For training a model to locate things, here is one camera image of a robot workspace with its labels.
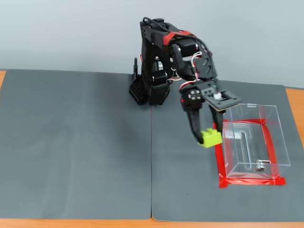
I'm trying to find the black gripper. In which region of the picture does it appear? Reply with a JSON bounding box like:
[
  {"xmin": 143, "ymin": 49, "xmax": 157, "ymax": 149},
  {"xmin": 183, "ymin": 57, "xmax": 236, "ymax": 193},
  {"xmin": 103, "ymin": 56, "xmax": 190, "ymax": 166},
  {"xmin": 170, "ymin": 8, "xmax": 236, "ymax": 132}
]
[{"xmin": 178, "ymin": 79, "xmax": 224, "ymax": 145}]

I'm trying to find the transparent plastic box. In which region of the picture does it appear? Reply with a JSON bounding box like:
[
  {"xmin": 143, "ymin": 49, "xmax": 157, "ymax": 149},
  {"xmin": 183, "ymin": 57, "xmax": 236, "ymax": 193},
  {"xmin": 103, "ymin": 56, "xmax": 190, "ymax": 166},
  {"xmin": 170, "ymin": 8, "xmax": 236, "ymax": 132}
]
[{"xmin": 219, "ymin": 102, "xmax": 292, "ymax": 180}]

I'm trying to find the silver box lock latch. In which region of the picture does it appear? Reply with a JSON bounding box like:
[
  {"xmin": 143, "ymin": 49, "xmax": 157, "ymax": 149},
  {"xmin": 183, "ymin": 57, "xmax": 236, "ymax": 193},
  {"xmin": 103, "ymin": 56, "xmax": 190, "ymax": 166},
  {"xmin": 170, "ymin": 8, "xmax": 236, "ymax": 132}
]
[{"xmin": 255, "ymin": 160, "xmax": 272, "ymax": 172}]

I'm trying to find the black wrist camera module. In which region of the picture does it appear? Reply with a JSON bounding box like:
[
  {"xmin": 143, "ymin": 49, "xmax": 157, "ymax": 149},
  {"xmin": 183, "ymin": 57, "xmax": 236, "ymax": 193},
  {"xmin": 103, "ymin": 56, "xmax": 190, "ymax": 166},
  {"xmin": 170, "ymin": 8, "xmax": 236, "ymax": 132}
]
[{"xmin": 200, "ymin": 86, "xmax": 243, "ymax": 113}]

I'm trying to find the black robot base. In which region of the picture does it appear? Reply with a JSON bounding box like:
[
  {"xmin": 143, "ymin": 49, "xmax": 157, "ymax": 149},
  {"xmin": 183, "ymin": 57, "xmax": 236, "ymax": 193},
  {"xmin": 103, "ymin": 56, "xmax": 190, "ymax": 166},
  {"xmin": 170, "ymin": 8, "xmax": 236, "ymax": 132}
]
[{"xmin": 128, "ymin": 73, "xmax": 171, "ymax": 106}]

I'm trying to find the green lego block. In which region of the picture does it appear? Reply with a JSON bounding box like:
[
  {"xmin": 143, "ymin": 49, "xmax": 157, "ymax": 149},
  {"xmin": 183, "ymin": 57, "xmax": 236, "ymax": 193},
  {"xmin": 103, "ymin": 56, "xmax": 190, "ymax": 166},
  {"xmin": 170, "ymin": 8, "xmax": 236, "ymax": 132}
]
[{"xmin": 199, "ymin": 128, "xmax": 223, "ymax": 149}]

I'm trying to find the gray table mat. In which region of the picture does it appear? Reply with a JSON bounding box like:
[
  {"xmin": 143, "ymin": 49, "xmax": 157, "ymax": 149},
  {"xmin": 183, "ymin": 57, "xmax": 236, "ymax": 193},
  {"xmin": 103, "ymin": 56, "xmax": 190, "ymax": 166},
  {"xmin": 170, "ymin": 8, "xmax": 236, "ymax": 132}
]
[
  {"xmin": 0, "ymin": 69, "xmax": 152, "ymax": 220},
  {"xmin": 151, "ymin": 77, "xmax": 304, "ymax": 223}
]

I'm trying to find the red tape wrap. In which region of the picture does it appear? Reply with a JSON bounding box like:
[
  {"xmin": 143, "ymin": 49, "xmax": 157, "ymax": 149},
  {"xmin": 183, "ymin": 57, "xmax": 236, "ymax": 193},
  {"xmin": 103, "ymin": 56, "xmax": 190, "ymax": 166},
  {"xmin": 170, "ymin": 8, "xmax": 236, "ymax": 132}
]
[{"xmin": 163, "ymin": 30, "xmax": 191, "ymax": 46}]

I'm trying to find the red white servo wire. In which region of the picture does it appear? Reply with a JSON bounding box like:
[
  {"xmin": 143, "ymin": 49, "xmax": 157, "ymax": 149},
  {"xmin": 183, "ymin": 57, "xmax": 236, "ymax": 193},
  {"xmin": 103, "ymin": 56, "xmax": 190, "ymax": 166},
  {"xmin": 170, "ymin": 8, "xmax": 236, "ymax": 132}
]
[{"xmin": 189, "ymin": 51, "xmax": 204, "ymax": 80}]

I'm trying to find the black table clamp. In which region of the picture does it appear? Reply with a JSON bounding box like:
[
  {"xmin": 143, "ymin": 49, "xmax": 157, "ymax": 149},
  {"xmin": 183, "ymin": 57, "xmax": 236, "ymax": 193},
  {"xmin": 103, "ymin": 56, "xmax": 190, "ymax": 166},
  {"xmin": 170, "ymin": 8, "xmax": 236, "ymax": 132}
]
[{"xmin": 132, "ymin": 57, "xmax": 140, "ymax": 82}]

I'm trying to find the red tape strip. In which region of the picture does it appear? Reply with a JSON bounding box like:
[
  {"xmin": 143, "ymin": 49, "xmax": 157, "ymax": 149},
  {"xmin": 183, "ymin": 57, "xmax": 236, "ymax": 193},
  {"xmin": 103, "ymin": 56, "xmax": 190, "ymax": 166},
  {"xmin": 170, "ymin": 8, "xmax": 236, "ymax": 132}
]
[
  {"xmin": 218, "ymin": 177, "xmax": 286, "ymax": 189},
  {"xmin": 222, "ymin": 118, "xmax": 268, "ymax": 125},
  {"xmin": 213, "ymin": 121, "xmax": 230, "ymax": 189},
  {"xmin": 261, "ymin": 118, "xmax": 280, "ymax": 181}
]

